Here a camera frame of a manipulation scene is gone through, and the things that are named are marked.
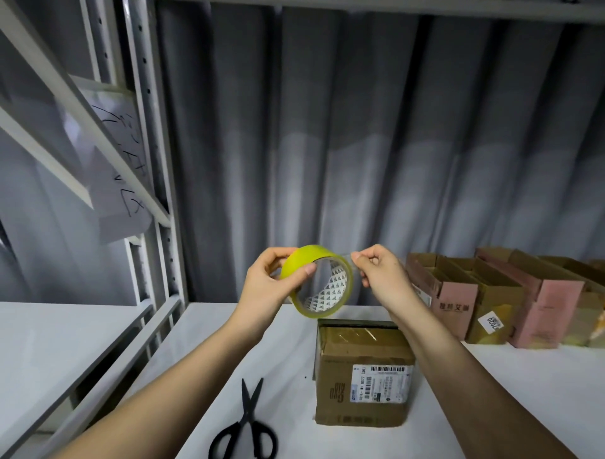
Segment person's right hand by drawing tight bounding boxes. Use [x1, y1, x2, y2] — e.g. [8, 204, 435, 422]
[350, 243, 418, 310]

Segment person's left hand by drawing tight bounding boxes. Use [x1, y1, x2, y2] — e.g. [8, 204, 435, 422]
[229, 246, 319, 342]

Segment yellow tape roll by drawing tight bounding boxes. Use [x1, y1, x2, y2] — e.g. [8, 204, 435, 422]
[280, 243, 357, 321]

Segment pink lettered cardboard box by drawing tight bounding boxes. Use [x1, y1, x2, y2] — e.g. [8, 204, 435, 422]
[405, 250, 480, 342]
[475, 246, 586, 351]

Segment brown box with white label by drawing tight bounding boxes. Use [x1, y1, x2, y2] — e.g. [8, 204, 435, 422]
[312, 317, 418, 429]

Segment brown box with 7020 sticker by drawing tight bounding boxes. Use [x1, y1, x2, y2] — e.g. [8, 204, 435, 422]
[448, 256, 527, 346]

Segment black scissors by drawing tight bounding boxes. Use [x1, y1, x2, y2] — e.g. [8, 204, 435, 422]
[207, 376, 280, 459]

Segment small brown labelled carton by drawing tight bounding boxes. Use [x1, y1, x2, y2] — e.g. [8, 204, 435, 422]
[539, 254, 605, 348]

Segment orange and white carton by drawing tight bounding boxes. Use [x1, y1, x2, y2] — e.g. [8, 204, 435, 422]
[590, 306, 605, 349]

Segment person's right forearm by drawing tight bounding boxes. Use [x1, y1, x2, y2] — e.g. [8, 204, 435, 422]
[390, 289, 580, 459]

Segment person's left forearm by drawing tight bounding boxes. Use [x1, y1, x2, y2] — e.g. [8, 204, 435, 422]
[51, 322, 263, 459]

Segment white metal shelf rack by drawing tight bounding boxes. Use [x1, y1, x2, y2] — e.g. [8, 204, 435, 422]
[0, 0, 190, 459]

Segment handwritten paper sheet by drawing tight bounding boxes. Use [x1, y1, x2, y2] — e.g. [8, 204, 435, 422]
[89, 144, 156, 245]
[70, 74, 154, 183]

